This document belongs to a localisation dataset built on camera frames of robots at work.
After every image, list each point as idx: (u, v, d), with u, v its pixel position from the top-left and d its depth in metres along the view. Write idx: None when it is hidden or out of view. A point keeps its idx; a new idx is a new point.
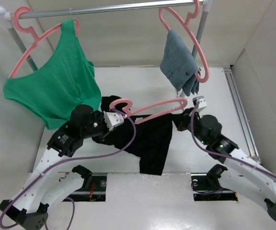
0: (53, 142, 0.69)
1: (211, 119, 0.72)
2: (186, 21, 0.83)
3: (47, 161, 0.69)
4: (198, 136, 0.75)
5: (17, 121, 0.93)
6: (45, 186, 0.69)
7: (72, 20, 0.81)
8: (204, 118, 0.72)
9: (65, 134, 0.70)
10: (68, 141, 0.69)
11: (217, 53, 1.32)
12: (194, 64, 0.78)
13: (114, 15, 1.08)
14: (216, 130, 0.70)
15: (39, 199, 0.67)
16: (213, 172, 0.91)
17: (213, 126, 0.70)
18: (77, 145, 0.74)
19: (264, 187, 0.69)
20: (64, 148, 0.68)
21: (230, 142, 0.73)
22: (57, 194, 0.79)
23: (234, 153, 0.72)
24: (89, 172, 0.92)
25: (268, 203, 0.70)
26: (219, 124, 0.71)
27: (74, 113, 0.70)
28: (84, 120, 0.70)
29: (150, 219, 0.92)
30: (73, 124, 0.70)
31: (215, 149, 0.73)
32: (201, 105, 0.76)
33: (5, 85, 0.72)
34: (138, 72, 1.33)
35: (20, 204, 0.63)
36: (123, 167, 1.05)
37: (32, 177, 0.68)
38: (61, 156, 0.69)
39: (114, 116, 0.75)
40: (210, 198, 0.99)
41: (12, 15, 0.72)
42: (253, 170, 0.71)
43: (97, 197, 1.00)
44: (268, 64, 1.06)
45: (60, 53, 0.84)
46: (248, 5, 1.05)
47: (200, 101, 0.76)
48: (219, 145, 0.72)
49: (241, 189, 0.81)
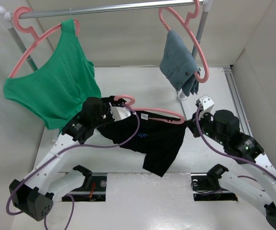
0: (67, 129, 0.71)
1: (228, 113, 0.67)
2: (186, 21, 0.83)
3: (62, 144, 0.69)
4: (215, 136, 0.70)
5: (17, 120, 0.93)
6: (58, 169, 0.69)
7: (72, 20, 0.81)
8: (219, 112, 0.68)
9: (79, 123, 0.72)
10: (81, 130, 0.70)
11: (217, 53, 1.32)
12: (194, 63, 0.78)
13: (114, 15, 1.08)
14: (233, 124, 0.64)
15: (49, 182, 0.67)
16: (213, 172, 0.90)
17: (228, 119, 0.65)
18: (89, 135, 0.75)
19: None
20: (77, 134, 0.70)
21: (253, 139, 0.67)
22: (62, 187, 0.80)
23: (258, 159, 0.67)
24: (89, 171, 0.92)
25: (268, 209, 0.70)
26: (235, 118, 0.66)
27: (85, 104, 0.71)
28: (94, 111, 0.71)
29: (150, 219, 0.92)
30: (84, 114, 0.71)
31: (235, 147, 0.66)
32: (206, 107, 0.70)
33: (5, 86, 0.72)
34: (139, 72, 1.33)
35: (32, 184, 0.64)
36: (122, 167, 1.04)
37: (46, 158, 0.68)
38: (74, 140, 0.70)
39: (122, 109, 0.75)
40: (210, 198, 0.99)
41: (12, 15, 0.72)
42: (275, 184, 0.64)
43: (97, 197, 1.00)
44: (268, 64, 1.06)
45: (61, 53, 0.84)
46: (248, 5, 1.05)
47: (204, 101, 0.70)
48: (240, 143, 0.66)
49: (241, 192, 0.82)
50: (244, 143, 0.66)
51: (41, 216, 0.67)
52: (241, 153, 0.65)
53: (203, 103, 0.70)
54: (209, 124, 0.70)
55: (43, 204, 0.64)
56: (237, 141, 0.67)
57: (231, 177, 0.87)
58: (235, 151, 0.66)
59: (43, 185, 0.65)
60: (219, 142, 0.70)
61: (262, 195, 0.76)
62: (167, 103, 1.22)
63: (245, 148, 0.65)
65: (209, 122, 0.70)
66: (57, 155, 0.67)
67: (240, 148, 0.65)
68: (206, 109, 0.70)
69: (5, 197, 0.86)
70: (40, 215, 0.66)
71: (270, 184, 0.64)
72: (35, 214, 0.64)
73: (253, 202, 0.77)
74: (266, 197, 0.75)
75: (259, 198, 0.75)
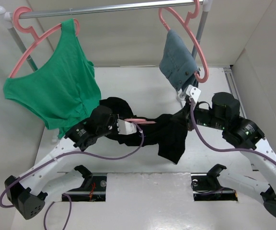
0: (70, 133, 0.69)
1: (226, 96, 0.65)
2: (186, 21, 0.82)
3: (62, 147, 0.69)
4: (215, 121, 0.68)
5: (17, 120, 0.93)
6: (54, 171, 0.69)
7: (72, 20, 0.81)
8: (216, 96, 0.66)
9: (84, 129, 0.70)
10: (84, 136, 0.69)
11: (217, 53, 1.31)
12: (194, 63, 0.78)
13: (114, 15, 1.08)
14: (233, 107, 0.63)
15: (42, 183, 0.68)
16: (213, 171, 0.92)
17: (227, 102, 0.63)
18: (92, 142, 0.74)
19: None
20: (80, 140, 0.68)
21: (253, 123, 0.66)
22: (58, 187, 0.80)
23: (258, 143, 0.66)
24: (90, 174, 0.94)
25: (264, 196, 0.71)
26: (235, 101, 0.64)
27: (95, 112, 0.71)
28: (102, 120, 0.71)
29: (150, 219, 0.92)
30: (92, 121, 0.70)
31: (235, 132, 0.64)
32: (196, 97, 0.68)
33: (5, 86, 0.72)
34: (138, 72, 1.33)
35: (26, 183, 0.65)
36: (122, 168, 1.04)
37: (44, 159, 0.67)
38: (75, 147, 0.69)
39: (131, 126, 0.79)
40: (210, 198, 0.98)
41: (12, 15, 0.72)
42: None
43: (97, 197, 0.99)
44: (268, 64, 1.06)
45: (61, 53, 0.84)
46: (248, 5, 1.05)
47: (191, 93, 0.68)
48: (240, 128, 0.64)
49: (239, 186, 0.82)
50: (244, 127, 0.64)
51: (31, 216, 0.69)
52: (242, 138, 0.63)
53: (192, 96, 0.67)
54: (204, 114, 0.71)
55: (34, 204, 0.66)
56: (237, 126, 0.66)
57: (229, 173, 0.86)
58: (235, 136, 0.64)
59: (36, 186, 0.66)
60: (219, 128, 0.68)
61: (258, 184, 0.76)
62: (167, 103, 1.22)
63: (245, 133, 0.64)
65: (203, 113, 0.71)
66: (55, 159, 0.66)
67: (240, 133, 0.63)
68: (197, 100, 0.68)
69: (5, 197, 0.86)
70: (29, 214, 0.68)
71: (271, 170, 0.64)
72: (25, 213, 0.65)
73: (251, 193, 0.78)
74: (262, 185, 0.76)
75: (256, 187, 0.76)
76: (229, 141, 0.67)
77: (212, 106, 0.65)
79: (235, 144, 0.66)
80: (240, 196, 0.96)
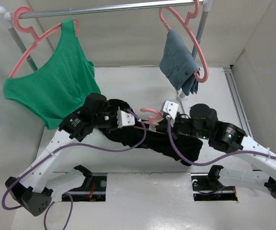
0: (64, 124, 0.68)
1: (201, 107, 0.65)
2: (186, 21, 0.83)
3: (58, 141, 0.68)
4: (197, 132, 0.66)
5: (17, 121, 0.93)
6: (54, 166, 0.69)
7: (72, 20, 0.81)
8: (192, 109, 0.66)
9: (77, 118, 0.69)
10: (78, 126, 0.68)
11: (218, 53, 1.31)
12: (194, 63, 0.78)
13: (114, 15, 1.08)
14: (212, 117, 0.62)
15: (44, 180, 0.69)
16: (212, 173, 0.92)
17: (206, 113, 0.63)
18: (88, 131, 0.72)
19: None
20: (74, 131, 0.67)
21: (233, 125, 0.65)
22: (61, 184, 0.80)
23: (244, 142, 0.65)
24: (89, 172, 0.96)
25: (270, 186, 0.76)
26: (212, 110, 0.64)
27: (88, 98, 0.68)
28: (96, 108, 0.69)
29: (150, 219, 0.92)
30: (86, 109, 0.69)
31: (220, 139, 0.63)
32: (174, 112, 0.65)
33: (5, 86, 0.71)
34: (138, 72, 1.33)
35: (28, 182, 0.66)
36: (122, 167, 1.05)
37: (41, 155, 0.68)
38: (71, 138, 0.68)
39: (127, 116, 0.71)
40: (210, 198, 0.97)
41: (13, 15, 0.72)
42: (267, 160, 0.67)
43: (97, 197, 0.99)
44: (268, 64, 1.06)
45: (61, 53, 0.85)
46: (248, 5, 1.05)
47: (168, 109, 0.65)
48: (223, 134, 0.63)
49: (241, 182, 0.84)
50: (226, 131, 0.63)
51: (40, 212, 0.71)
52: (227, 143, 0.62)
53: (169, 112, 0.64)
54: (185, 124, 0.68)
55: (39, 201, 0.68)
56: (219, 132, 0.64)
57: (228, 172, 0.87)
58: (221, 143, 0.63)
59: (37, 184, 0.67)
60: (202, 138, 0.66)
61: (258, 176, 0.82)
62: None
63: (228, 137, 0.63)
65: (184, 123, 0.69)
66: (52, 154, 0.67)
67: (225, 139, 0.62)
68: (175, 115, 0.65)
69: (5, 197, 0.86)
70: (38, 211, 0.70)
71: (264, 162, 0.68)
72: (33, 210, 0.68)
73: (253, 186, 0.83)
74: (262, 175, 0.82)
75: (258, 179, 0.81)
76: (216, 147, 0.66)
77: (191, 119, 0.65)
79: (222, 149, 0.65)
80: (240, 196, 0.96)
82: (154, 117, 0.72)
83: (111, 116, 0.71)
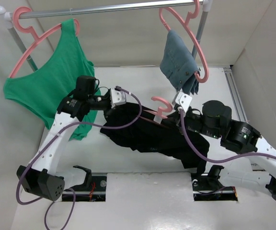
0: (63, 107, 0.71)
1: (216, 105, 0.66)
2: (186, 21, 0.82)
3: (60, 123, 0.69)
4: (207, 130, 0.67)
5: (17, 120, 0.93)
6: (61, 148, 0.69)
7: (72, 20, 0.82)
8: (205, 106, 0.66)
9: (74, 99, 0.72)
10: (76, 105, 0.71)
11: (218, 53, 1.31)
12: (194, 63, 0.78)
13: (114, 15, 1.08)
14: (226, 115, 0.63)
15: (56, 162, 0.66)
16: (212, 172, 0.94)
17: (220, 111, 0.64)
18: (85, 112, 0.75)
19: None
20: (75, 109, 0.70)
21: (247, 125, 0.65)
22: (68, 175, 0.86)
23: (258, 144, 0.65)
24: (88, 170, 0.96)
25: (271, 189, 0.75)
26: (227, 109, 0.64)
27: (79, 80, 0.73)
28: (89, 87, 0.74)
29: (150, 219, 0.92)
30: (79, 90, 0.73)
31: (233, 139, 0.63)
32: (187, 105, 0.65)
33: (5, 86, 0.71)
34: (138, 72, 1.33)
35: (39, 166, 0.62)
36: (122, 167, 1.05)
37: (47, 140, 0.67)
38: (72, 117, 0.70)
39: (117, 94, 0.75)
40: (210, 198, 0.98)
41: (12, 15, 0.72)
42: None
43: (97, 197, 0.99)
44: (268, 64, 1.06)
45: (61, 53, 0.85)
46: (249, 5, 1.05)
47: (181, 101, 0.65)
48: (237, 133, 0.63)
49: (242, 182, 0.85)
50: (241, 131, 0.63)
51: (56, 198, 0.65)
52: (241, 143, 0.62)
53: (181, 104, 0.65)
54: (195, 120, 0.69)
55: (56, 182, 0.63)
56: (232, 131, 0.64)
57: (228, 172, 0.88)
58: (235, 143, 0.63)
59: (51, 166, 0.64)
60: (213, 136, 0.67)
61: (260, 178, 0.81)
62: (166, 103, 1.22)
63: (243, 137, 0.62)
65: (194, 120, 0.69)
66: (59, 134, 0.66)
67: (238, 139, 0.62)
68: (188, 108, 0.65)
69: (5, 197, 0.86)
70: (55, 196, 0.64)
71: None
72: (51, 194, 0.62)
73: (255, 188, 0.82)
74: (264, 178, 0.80)
75: (259, 181, 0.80)
76: (230, 147, 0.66)
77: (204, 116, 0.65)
79: (235, 149, 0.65)
80: (240, 196, 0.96)
82: (164, 109, 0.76)
83: (104, 98, 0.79)
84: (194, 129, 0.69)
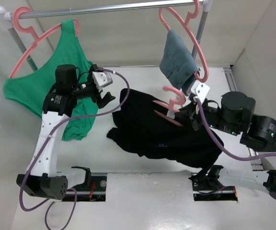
0: (48, 106, 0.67)
1: (238, 97, 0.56)
2: (186, 21, 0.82)
3: (49, 123, 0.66)
4: (225, 124, 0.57)
5: (17, 120, 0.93)
6: (56, 148, 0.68)
7: (72, 20, 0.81)
8: (225, 98, 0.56)
9: (58, 95, 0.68)
10: (63, 101, 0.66)
11: (218, 53, 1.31)
12: (194, 63, 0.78)
13: (114, 15, 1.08)
14: (250, 108, 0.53)
15: (54, 163, 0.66)
16: (212, 172, 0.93)
17: (243, 103, 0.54)
18: (74, 105, 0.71)
19: None
20: (62, 106, 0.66)
21: (272, 120, 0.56)
22: (70, 174, 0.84)
23: None
24: (87, 169, 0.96)
25: (269, 186, 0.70)
26: (251, 101, 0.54)
27: (57, 72, 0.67)
28: (70, 77, 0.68)
29: (150, 219, 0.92)
30: (61, 84, 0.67)
31: (256, 135, 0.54)
32: (203, 94, 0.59)
33: (5, 86, 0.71)
34: (138, 72, 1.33)
35: (38, 171, 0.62)
36: (122, 167, 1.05)
37: (39, 143, 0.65)
38: (61, 115, 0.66)
39: (102, 75, 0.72)
40: (210, 198, 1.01)
41: (12, 15, 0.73)
42: None
43: (97, 197, 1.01)
44: (268, 64, 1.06)
45: (60, 53, 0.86)
46: (248, 5, 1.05)
47: (197, 90, 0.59)
48: (260, 129, 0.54)
49: (240, 181, 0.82)
50: (263, 126, 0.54)
51: (62, 196, 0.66)
52: (266, 140, 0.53)
53: (198, 94, 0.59)
54: (212, 114, 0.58)
55: (59, 183, 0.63)
56: (255, 127, 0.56)
57: (227, 172, 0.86)
58: (258, 140, 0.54)
59: (50, 169, 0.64)
60: (232, 132, 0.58)
61: (258, 176, 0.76)
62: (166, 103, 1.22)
63: (268, 133, 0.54)
65: (210, 113, 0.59)
66: (51, 136, 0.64)
67: (263, 135, 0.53)
68: (204, 98, 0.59)
69: (5, 196, 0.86)
70: (61, 195, 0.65)
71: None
72: (55, 195, 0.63)
73: (253, 185, 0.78)
74: (261, 176, 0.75)
75: (256, 179, 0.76)
76: (251, 146, 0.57)
77: (223, 108, 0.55)
79: (258, 148, 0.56)
80: (240, 196, 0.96)
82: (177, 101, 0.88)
83: (88, 84, 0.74)
84: (210, 124, 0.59)
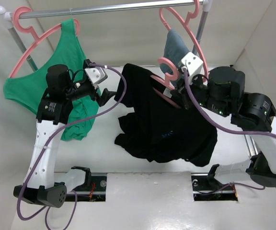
0: (42, 114, 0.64)
1: (226, 71, 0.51)
2: (186, 21, 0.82)
3: (45, 133, 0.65)
4: (214, 103, 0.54)
5: (16, 121, 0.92)
6: (53, 157, 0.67)
7: (72, 20, 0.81)
8: (213, 74, 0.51)
9: (52, 102, 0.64)
10: (57, 109, 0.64)
11: (218, 53, 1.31)
12: None
13: (114, 15, 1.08)
14: (239, 82, 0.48)
15: (51, 173, 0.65)
16: (212, 172, 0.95)
17: (231, 77, 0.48)
18: (69, 111, 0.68)
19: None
20: (56, 114, 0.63)
21: (264, 96, 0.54)
22: (69, 178, 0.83)
23: (273, 124, 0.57)
24: (87, 169, 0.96)
25: (250, 171, 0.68)
26: (239, 74, 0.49)
27: (48, 78, 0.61)
28: (63, 82, 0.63)
29: (150, 219, 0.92)
30: (53, 89, 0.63)
31: (248, 112, 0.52)
32: (193, 66, 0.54)
33: (5, 86, 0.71)
34: None
35: (36, 183, 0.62)
36: (122, 168, 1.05)
37: (35, 154, 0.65)
38: (56, 124, 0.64)
39: (94, 70, 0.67)
40: (210, 198, 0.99)
41: (13, 15, 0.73)
42: None
43: (97, 197, 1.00)
44: (268, 64, 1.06)
45: (60, 53, 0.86)
46: (248, 5, 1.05)
47: (188, 63, 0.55)
48: (252, 106, 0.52)
49: (229, 173, 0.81)
50: (257, 103, 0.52)
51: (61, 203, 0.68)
52: (258, 117, 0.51)
53: (188, 65, 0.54)
54: (202, 91, 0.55)
55: (55, 194, 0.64)
56: (245, 105, 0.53)
57: (222, 168, 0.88)
58: (249, 118, 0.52)
59: (47, 179, 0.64)
60: (219, 113, 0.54)
61: (243, 164, 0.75)
62: None
63: (259, 110, 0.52)
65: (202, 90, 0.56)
66: (46, 147, 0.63)
67: (254, 112, 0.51)
68: (194, 72, 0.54)
69: (5, 197, 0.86)
70: (59, 202, 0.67)
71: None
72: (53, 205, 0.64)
73: (243, 176, 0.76)
74: (246, 164, 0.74)
75: (242, 168, 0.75)
76: (242, 126, 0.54)
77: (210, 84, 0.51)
79: (250, 127, 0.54)
80: (240, 196, 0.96)
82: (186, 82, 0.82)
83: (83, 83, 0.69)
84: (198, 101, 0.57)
